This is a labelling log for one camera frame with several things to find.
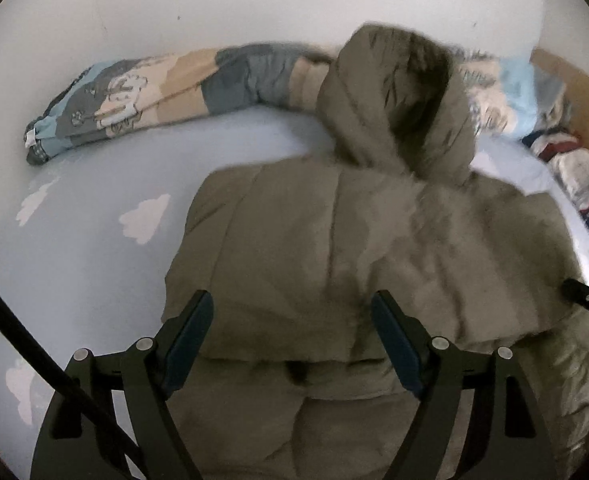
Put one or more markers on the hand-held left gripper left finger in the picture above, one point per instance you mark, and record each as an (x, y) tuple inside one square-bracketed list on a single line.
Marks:
[(187, 345)]

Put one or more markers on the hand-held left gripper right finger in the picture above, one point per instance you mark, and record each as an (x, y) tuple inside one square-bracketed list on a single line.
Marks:
[(399, 345)]

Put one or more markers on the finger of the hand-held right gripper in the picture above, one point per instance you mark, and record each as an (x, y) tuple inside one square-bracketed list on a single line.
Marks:
[(587, 299)]

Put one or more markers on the olive hooded puffer jacket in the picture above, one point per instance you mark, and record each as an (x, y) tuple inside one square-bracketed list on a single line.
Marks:
[(324, 240)]

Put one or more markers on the red navy printed pillow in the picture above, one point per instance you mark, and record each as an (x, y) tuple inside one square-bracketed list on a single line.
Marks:
[(574, 165)]

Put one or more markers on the light blue cloud bed sheet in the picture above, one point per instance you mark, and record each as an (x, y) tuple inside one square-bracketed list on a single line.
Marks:
[(99, 185)]

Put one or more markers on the wooden headboard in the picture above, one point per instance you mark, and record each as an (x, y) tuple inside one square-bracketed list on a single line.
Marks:
[(584, 95)]

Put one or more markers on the patchwork printed blanket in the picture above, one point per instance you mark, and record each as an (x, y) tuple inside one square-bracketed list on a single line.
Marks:
[(124, 95)]

